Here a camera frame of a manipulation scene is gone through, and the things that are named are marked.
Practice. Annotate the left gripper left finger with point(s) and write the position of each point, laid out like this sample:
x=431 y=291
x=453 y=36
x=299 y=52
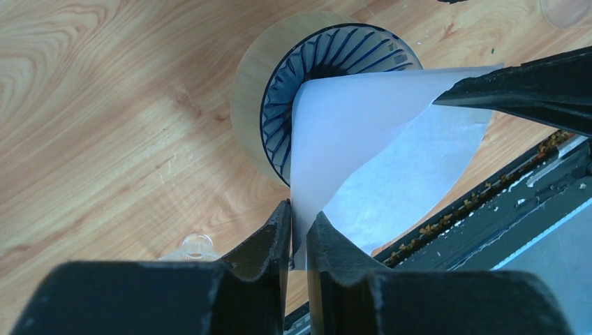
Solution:
x=243 y=292

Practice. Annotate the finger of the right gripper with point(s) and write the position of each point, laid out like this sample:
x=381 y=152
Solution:
x=554 y=91

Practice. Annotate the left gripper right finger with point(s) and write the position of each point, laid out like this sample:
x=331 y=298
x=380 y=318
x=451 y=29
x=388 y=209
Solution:
x=352 y=293

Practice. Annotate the white paper coffee filter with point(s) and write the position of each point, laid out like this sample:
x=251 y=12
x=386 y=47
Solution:
x=375 y=154

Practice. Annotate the blue glass dripper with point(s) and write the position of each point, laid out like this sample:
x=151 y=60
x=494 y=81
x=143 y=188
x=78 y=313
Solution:
x=334 y=51

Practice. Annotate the small clear glass cup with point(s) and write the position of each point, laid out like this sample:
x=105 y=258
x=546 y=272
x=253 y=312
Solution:
x=194 y=247

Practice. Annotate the clear glass beaker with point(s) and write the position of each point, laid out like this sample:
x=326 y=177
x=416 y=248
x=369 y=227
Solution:
x=567 y=14

